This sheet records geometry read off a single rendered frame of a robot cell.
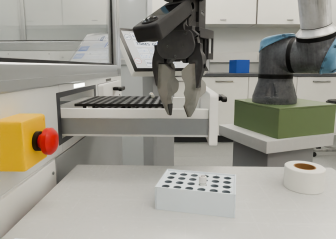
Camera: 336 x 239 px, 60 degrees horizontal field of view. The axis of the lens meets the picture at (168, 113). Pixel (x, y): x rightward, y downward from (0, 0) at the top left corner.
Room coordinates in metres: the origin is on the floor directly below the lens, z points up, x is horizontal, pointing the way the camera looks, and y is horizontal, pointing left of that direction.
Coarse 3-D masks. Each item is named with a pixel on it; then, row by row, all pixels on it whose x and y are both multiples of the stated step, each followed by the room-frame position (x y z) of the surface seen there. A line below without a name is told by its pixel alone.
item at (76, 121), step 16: (64, 112) 0.62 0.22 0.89; (80, 112) 0.62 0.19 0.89; (96, 112) 0.62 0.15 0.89; (112, 112) 0.62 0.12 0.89; (128, 112) 0.62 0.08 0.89; (144, 112) 0.62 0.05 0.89; (160, 112) 0.62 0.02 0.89; (176, 112) 0.61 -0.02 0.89; (64, 128) 0.62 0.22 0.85; (80, 128) 0.62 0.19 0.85; (96, 128) 0.62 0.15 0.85; (112, 128) 0.62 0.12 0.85; (128, 128) 0.62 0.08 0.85; (144, 128) 0.61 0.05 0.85; (160, 128) 0.61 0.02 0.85; (176, 128) 0.61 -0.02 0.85; (192, 128) 0.61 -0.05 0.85
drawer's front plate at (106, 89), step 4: (116, 80) 1.18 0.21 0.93; (120, 80) 1.20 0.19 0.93; (100, 84) 0.92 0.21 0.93; (104, 84) 0.94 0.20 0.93; (108, 84) 0.99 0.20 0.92; (112, 84) 1.05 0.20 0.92; (116, 84) 1.12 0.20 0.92; (120, 84) 1.20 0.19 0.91; (100, 88) 0.92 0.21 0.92; (104, 88) 0.93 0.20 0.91; (108, 88) 0.99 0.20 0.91; (112, 88) 1.05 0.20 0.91; (100, 92) 0.92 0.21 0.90; (104, 92) 0.93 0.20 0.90; (108, 92) 0.99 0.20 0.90; (112, 92) 1.05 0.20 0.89; (116, 92) 1.12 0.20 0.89; (120, 92) 1.19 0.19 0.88
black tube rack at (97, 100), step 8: (96, 96) 0.82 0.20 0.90; (104, 96) 0.82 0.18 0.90; (112, 96) 0.82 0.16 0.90; (120, 96) 0.82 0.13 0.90; (128, 96) 0.82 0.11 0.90; (136, 96) 0.82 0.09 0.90; (144, 96) 0.83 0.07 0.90; (80, 104) 0.66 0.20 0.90; (88, 104) 0.66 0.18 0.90; (96, 104) 0.66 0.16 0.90; (104, 104) 0.66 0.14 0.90; (112, 104) 0.66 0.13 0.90; (120, 104) 0.66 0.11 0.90; (128, 104) 0.66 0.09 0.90; (136, 104) 0.66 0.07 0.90; (144, 104) 0.66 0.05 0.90; (152, 104) 0.65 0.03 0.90; (160, 104) 0.65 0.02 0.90
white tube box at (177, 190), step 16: (176, 176) 0.48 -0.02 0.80; (192, 176) 0.48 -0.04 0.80; (208, 176) 0.48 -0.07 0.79; (224, 176) 0.48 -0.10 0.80; (160, 192) 0.43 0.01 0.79; (176, 192) 0.42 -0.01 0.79; (192, 192) 0.42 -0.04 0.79; (208, 192) 0.41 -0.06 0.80; (224, 192) 0.43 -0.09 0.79; (160, 208) 0.43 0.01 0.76; (176, 208) 0.42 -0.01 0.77; (192, 208) 0.42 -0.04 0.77; (208, 208) 0.41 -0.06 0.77; (224, 208) 0.41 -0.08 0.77
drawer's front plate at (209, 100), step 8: (208, 88) 0.74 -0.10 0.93; (200, 96) 0.84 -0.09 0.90; (208, 96) 0.62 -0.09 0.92; (216, 96) 0.59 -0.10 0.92; (200, 104) 0.83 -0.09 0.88; (208, 104) 0.62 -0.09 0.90; (216, 104) 0.59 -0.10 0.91; (208, 112) 0.61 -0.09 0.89; (216, 112) 0.59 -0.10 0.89; (208, 120) 0.61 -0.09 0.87; (216, 120) 0.59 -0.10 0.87; (208, 128) 0.61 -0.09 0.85; (216, 128) 0.59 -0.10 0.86; (208, 136) 0.60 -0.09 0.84; (216, 136) 0.59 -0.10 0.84; (208, 144) 0.60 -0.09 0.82; (216, 144) 0.59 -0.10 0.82
